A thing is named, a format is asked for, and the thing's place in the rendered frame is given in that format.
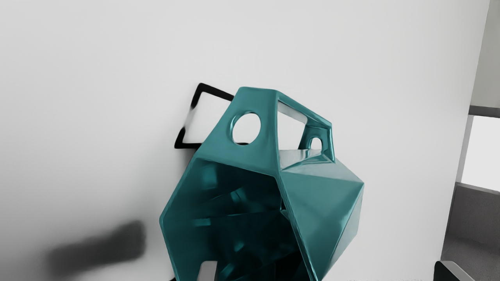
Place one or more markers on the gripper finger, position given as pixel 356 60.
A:
pixel 207 272

